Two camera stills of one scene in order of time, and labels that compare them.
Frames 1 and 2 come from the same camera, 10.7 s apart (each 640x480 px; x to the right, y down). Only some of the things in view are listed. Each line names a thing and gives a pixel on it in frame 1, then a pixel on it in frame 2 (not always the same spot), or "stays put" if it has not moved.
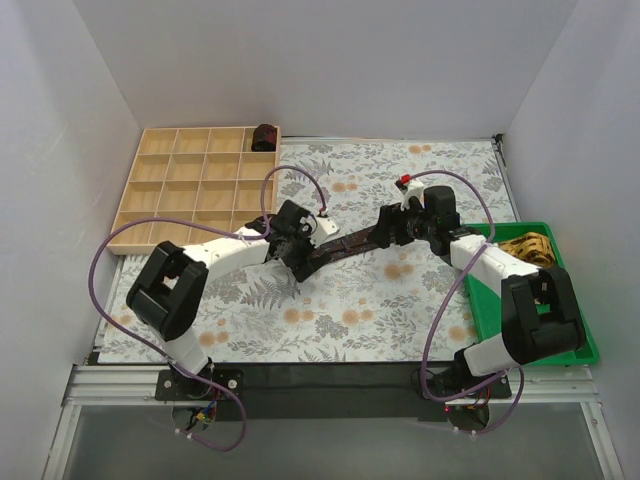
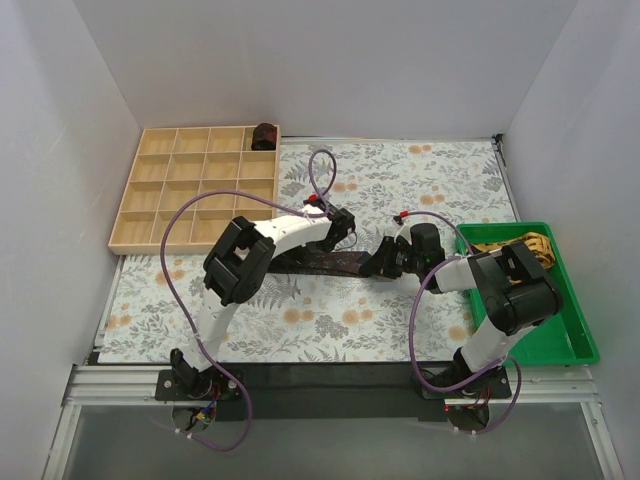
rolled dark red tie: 264,138 stays put
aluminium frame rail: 99,384 stays put
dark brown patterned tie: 341,246 to 348,264
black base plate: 332,392 stays put
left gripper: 304,260 to 329,241
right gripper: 387,226 to 392,256
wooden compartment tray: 212,175 stays put
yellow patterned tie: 532,247 stays put
